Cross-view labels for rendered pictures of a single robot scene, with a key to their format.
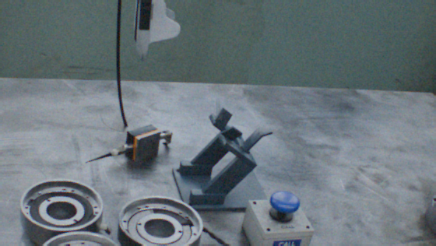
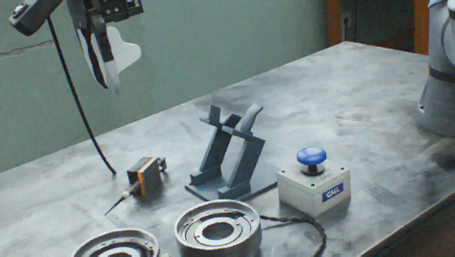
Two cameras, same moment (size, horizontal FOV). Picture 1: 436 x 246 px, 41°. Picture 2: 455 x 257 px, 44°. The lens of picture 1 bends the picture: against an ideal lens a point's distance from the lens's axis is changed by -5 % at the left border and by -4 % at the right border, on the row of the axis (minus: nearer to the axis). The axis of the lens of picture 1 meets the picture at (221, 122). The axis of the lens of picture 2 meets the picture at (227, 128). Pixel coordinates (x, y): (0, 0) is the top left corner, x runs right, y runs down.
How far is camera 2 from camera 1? 18 cm
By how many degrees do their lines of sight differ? 12
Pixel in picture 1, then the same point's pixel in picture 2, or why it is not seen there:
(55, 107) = (34, 189)
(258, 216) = (296, 180)
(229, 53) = (133, 106)
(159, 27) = (122, 54)
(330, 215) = (343, 159)
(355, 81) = not seen: hidden behind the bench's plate
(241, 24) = (133, 75)
